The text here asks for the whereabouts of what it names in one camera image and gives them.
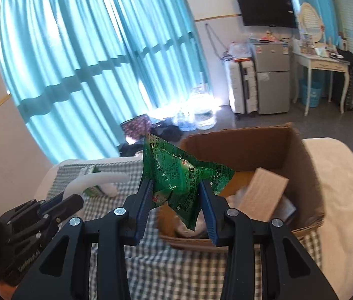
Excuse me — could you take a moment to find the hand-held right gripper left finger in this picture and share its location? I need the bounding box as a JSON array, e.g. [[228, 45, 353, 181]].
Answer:
[[11, 178, 155, 300]]

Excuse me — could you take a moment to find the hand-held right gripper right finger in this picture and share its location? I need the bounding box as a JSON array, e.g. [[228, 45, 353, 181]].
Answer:
[[199, 179, 339, 300]]

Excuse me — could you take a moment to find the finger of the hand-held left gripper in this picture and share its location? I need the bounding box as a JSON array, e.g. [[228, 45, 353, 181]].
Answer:
[[43, 194, 85, 226], [37, 192, 66, 213]]

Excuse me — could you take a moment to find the white squeeze bottle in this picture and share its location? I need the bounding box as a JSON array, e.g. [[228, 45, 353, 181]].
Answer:
[[65, 170, 128, 202]]

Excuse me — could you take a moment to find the green white medicine box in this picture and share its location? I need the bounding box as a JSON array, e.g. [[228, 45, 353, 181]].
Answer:
[[81, 165, 103, 197]]

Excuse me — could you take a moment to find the green foil packet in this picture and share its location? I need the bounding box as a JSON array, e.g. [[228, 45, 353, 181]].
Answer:
[[141, 133, 236, 230]]

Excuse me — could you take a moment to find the tan paper package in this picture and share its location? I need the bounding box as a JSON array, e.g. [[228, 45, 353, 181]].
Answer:
[[237, 167, 290, 222]]

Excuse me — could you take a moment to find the cardboard box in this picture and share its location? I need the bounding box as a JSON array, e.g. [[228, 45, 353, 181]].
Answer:
[[158, 122, 325, 251]]

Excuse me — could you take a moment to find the checkered blanket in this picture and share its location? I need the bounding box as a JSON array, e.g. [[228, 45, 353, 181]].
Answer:
[[43, 159, 324, 300]]

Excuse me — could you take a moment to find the patterned tote bag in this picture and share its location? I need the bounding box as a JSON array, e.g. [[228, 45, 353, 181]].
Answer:
[[120, 114, 152, 141]]

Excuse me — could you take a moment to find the pack of water bottles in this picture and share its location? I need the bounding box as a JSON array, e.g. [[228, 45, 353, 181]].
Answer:
[[173, 106, 196, 132]]

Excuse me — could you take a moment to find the clear water jug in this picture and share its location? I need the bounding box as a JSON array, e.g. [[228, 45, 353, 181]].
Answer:
[[193, 84, 211, 101], [192, 98, 219, 130]]

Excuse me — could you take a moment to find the white suitcase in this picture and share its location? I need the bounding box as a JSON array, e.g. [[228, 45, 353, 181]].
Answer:
[[225, 59, 258, 121]]

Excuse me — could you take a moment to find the wide teal curtain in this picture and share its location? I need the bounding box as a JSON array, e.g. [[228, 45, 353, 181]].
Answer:
[[0, 0, 210, 165]]

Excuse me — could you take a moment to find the grey fridge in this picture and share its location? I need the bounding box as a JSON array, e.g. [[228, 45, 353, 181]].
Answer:
[[250, 42, 291, 115]]

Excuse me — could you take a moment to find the blue plastic basket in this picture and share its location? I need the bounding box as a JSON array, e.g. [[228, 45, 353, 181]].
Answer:
[[300, 79, 322, 108]]

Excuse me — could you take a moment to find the clear plastic bag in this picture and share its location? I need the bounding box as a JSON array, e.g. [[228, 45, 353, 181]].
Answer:
[[228, 41, 253, 61]]

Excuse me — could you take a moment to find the white dressing table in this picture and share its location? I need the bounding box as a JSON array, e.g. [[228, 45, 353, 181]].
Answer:
[[292, 48, 351, 117]]

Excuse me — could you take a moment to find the black bag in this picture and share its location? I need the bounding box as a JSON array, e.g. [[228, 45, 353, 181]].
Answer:
[[333, 48, 353, 111]]

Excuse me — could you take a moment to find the white oval mirror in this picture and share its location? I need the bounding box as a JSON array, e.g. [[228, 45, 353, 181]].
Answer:
[[298, 2, 325, 46]]

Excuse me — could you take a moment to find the black hanging cable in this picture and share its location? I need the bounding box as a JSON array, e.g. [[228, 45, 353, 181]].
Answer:
[[206, 22, 227, 60]]

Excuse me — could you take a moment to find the black wall television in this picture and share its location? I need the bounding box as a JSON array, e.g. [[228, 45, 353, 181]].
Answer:
[[235, 0, 299, 29]]

